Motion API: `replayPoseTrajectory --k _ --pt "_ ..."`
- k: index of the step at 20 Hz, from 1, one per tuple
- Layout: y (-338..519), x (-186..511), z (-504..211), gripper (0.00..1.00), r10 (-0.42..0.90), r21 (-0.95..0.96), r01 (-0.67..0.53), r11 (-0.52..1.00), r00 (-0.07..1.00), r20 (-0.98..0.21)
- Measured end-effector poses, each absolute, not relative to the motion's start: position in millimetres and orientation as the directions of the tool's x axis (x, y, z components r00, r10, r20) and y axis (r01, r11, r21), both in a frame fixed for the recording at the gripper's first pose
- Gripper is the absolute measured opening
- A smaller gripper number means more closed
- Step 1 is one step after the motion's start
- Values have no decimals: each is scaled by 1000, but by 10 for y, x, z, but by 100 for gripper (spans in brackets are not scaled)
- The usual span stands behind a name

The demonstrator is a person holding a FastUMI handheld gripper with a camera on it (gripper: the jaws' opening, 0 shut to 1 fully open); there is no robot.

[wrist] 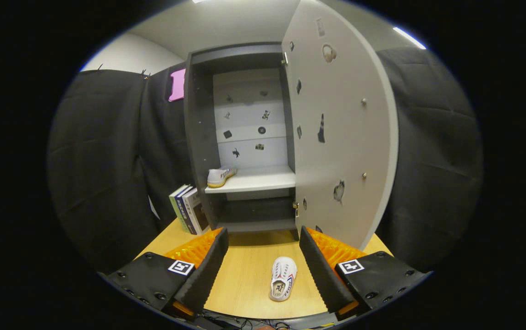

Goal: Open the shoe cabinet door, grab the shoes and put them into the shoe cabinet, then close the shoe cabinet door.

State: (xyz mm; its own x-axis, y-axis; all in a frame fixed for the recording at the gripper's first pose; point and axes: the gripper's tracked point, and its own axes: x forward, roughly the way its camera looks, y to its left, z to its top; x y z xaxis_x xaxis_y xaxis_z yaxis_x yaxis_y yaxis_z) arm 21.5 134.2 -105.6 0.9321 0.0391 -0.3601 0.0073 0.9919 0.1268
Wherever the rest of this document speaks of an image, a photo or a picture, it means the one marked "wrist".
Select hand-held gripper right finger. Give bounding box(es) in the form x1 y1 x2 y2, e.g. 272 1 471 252
299 225 433 321

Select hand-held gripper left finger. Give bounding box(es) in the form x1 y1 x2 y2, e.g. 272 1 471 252
100 227 230 320

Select white canvas shoe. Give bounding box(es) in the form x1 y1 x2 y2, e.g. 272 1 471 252
207 168 238 188
270 257 298 302

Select beige shoe cabinet door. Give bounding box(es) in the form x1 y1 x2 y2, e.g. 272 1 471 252
281 0 399 250

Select dark blue book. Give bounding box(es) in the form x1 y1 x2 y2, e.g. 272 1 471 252
175 186 197 235

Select black backdrop cloth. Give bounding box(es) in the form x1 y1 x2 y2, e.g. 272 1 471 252
47 46 483 273

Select black cables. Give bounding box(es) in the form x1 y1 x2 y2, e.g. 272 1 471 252
199 311 337 330

